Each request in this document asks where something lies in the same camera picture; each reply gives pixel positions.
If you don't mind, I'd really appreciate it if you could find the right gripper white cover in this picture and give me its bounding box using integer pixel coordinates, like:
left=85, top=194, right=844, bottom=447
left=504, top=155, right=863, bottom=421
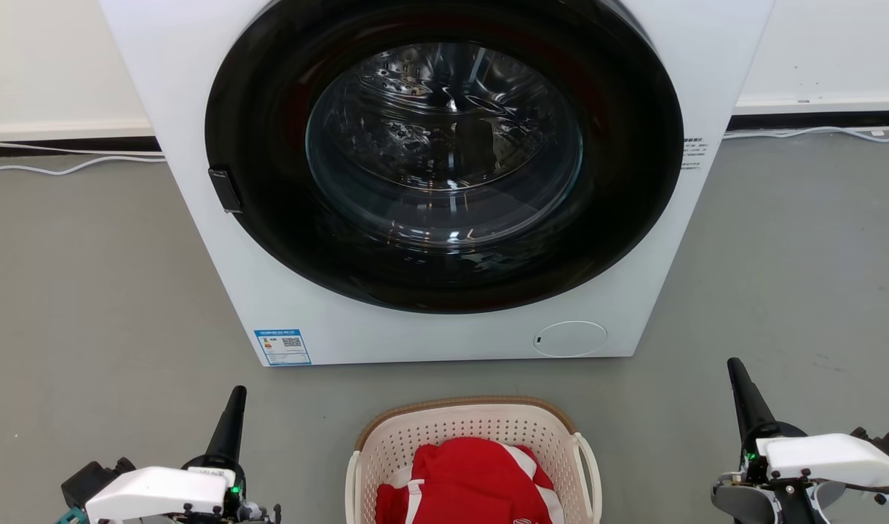
left=727, top=357, right=889, bottom=491

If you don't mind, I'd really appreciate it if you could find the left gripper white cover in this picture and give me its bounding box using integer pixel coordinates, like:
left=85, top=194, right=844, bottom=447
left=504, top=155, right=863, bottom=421
left=86, top=386, right=277, bottom=524

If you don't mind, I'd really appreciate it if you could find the cream perforated plastic laundry basket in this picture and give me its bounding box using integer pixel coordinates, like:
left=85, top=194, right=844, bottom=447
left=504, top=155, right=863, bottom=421
left=344, top=396, right=603, bottom=524

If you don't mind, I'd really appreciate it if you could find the blue white energy label sticker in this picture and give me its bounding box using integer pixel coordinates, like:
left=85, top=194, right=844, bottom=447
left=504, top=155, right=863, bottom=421
left=254, top=329, right=312, bottom=366

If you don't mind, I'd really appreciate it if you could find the round white filter cover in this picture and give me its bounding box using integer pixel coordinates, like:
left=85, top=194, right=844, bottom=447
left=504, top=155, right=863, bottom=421
left=533, top=320, right=608, bottom=358

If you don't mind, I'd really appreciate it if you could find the black round glass washer door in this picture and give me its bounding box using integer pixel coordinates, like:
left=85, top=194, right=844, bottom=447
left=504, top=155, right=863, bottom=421
left=205, top=0, right=684, bottom=314

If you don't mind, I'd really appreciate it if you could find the red garment with white stripes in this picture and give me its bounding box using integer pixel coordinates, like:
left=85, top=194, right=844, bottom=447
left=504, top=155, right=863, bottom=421
left=376, top=437, right=558, bottom=524

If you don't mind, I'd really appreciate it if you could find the black baseboard strip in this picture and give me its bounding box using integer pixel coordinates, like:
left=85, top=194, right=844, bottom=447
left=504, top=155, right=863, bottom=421
left=727, top=111, right=889, bottom=132
left=0, top=136, right=161, bottom=158

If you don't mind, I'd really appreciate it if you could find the white front-load washing machine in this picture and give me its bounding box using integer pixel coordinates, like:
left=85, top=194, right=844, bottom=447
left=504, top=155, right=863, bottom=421
left=98, top=0, right=776, bottom=367

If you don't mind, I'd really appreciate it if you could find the black washer door handle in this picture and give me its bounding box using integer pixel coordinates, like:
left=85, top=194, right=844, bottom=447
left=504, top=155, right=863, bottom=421
left=208, top=168, right=242, bottom=214

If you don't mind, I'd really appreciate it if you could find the white floor cable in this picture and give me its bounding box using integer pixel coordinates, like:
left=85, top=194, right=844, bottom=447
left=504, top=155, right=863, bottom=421
left=722, top=127, right=889, bottom=143
left=0, top=155, right=166, bottom=176

